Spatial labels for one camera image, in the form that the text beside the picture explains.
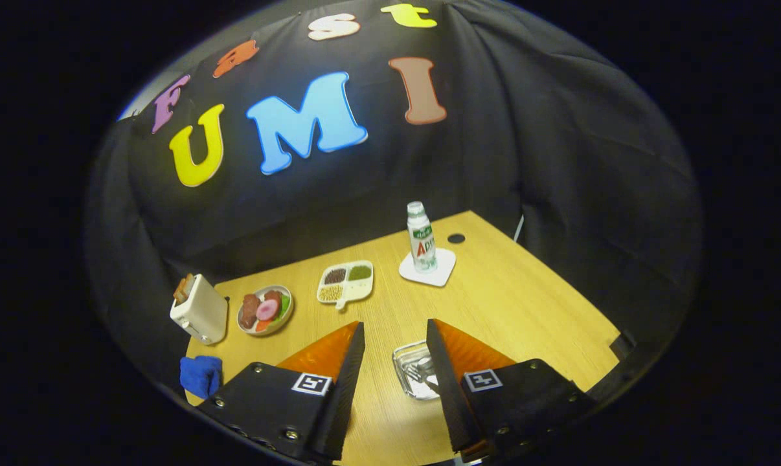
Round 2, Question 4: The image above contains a white divided dish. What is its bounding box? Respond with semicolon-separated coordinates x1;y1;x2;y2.
317;260;374;311

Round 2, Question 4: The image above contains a metal wire basket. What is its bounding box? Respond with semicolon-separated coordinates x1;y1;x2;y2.
392;340;443;401

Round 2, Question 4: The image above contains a black chair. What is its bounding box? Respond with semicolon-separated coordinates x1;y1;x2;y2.
609;330;639;361

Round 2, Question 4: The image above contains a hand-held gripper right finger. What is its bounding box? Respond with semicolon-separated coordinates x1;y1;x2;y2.
425;317;597;461

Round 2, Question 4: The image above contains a white toaster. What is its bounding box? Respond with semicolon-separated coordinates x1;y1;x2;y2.
170;274;229;345

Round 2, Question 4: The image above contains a white food plate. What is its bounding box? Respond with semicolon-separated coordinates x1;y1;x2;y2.
236;285;295;337

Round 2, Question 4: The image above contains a white square coaster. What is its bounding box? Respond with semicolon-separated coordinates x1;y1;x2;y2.
399;248;457;288

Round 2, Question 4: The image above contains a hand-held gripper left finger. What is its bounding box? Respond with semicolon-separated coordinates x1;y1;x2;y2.
198;320;367;463

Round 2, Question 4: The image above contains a brown meat piece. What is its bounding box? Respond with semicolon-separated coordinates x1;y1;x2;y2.
240;294;262;329

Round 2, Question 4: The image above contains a blue folded cloth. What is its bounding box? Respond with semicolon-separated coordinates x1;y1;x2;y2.
179;355;223;400

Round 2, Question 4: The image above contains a white green-labelled drink bottle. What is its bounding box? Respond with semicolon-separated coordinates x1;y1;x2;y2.
407;201;438;273

